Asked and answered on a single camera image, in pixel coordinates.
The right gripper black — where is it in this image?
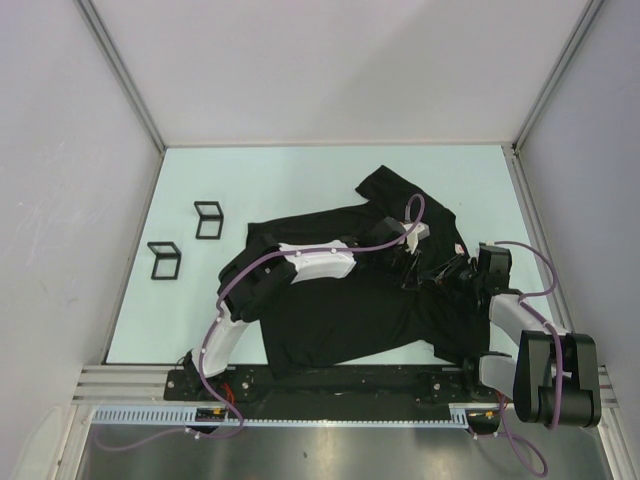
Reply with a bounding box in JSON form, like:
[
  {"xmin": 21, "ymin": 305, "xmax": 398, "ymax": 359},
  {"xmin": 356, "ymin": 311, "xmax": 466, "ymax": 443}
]
[{"xmin": 418, "ymin": 252, "xmax": 484, "ymax": 302}]

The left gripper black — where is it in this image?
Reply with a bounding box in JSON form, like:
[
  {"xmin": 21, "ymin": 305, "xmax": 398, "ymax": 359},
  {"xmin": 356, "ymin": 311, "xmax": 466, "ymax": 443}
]
[{"xmin": 374, "ymin": 241, "xmax": 422, "ymax": 291}]

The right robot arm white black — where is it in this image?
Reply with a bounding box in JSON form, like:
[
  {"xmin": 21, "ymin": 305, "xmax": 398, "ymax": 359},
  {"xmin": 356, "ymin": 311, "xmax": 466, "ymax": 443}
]
[{"xmin": 418, "ymin": 241, "xmax": 602, "ymax": 429}]

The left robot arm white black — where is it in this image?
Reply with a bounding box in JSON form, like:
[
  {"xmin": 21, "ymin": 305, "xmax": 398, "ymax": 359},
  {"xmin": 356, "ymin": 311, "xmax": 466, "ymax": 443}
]
[{"xmin": 183, "ymin": 217, "xmax": 430, "ymax": 400}]

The black t-shirt garment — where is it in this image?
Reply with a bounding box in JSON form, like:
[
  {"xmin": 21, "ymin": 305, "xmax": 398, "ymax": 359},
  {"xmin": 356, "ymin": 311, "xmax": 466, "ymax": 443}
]
[{"xmin": 245, "ymin": 167, "xmax": 490, "ymax": 377}]

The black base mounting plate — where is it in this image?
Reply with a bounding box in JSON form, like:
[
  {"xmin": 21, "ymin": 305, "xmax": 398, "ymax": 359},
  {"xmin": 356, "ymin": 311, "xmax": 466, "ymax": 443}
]
[{"xmin": 163, "ymin": 364, "xmax": 497, "ymax": 403}]

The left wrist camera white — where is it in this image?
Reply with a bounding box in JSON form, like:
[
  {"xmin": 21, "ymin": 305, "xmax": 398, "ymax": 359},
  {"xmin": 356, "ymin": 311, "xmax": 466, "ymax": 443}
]
[{"xmin": 404, "ymin": 222, "xmax": 430, "ymax": 254}]

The white slotted cable duct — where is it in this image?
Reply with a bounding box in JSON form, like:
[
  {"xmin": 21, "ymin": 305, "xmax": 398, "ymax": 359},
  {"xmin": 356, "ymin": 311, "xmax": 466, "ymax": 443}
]
[{"xmin": 92, "ymin": 405, "xmax": 468, "ymax": 429}]

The black frame box far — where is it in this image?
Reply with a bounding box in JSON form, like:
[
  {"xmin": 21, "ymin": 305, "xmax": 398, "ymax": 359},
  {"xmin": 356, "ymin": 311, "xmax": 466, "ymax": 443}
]
[{"xmin": 194, "ymin": 201, "xmax": 225, "ymax": 240}]

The black frame box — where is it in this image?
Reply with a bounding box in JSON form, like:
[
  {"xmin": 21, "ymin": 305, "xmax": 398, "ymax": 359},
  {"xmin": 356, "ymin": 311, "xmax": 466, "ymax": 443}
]
[
  {"xmin": 147, "ymin": 241, "xmax": 182, "ymax": 281},
  {"xmin": 194, "ymin": 201, "xmax": 225, "ymax": 240}
]

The black frame box near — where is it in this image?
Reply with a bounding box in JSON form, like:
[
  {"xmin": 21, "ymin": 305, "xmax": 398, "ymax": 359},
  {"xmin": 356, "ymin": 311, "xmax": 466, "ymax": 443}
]
[{"xmin": 147, "ymin": 241, "xmax": 182, "ymax": 281}]

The aluminium post right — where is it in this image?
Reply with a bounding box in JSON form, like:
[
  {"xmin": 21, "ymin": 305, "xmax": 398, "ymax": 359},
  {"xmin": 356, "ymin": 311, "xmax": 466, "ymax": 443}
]
[{"xmin": 511, "ymin": 0, "xmax": 607, "ymax": 154}]

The aluminium post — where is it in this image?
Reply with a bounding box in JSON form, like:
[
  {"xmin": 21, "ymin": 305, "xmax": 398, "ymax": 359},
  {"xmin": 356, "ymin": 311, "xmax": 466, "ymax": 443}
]
[
  {"xmin": 511, "ymin": 0, "xmax": 607, "ymax": 154},
  {"xmin": 74, "ymin": 0, "xmax": 167, "ymax": 151}
]

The aluminium frame rail front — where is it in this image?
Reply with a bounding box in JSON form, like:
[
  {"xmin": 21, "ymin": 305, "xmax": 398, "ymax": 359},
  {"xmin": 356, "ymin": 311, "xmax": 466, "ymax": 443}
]
[{"xmin": 72, "ymin": 364, "xmax": 174, "ymax": 402}]

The aluminium post left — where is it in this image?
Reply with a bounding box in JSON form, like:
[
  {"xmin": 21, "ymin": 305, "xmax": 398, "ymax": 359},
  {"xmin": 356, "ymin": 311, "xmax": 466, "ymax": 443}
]
[{"xmin": 74, "ymin": 0, "xmax": 167, "ymax": 151}]

